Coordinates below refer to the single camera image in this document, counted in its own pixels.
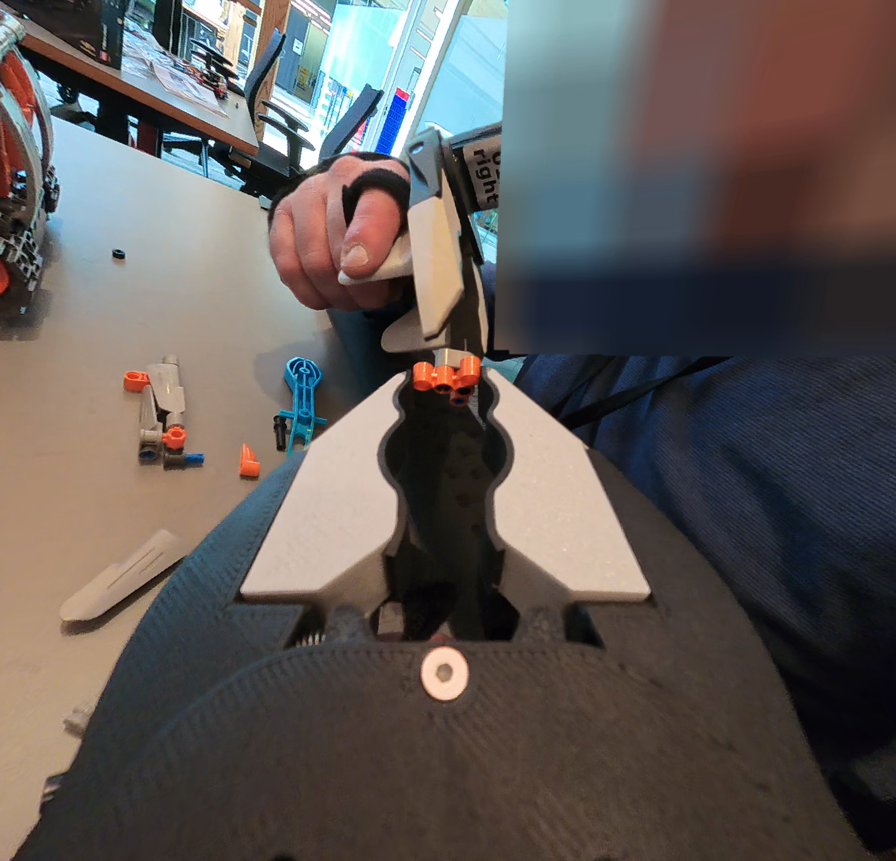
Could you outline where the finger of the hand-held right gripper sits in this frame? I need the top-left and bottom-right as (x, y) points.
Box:
(381, 311), (457, 355)
(412, 194), (466, 341)

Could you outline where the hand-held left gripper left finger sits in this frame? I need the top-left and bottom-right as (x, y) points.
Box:
(240, 369), (420, 606)

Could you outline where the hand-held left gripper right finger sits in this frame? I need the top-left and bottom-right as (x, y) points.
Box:
(479, 369), (652, 608)

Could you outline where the grey white orange brick arm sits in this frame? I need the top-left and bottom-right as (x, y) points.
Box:
(125, 357), (205, 470)

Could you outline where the person's right hand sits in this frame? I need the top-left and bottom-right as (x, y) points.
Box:
(269, 154), (412, 310)

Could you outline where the cyan plastic brick tool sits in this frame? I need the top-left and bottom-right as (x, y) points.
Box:
(273, 357), (328, 456)

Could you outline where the black office chair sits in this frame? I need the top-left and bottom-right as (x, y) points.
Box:
(318, 84), (385, 169)
(234, 28), (316, 193)

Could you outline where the white curved blade panel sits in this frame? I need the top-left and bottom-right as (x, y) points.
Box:
(59, 528), (184, 622)

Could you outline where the wooden top desk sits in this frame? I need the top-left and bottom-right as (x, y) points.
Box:
(14, 7), (260, 156)

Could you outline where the grey tracked toy robot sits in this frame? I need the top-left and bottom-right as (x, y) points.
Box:
(0, 17), (60, 309)

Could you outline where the black shoulder strap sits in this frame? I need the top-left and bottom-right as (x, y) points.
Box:
(560, 357), (729, 431)

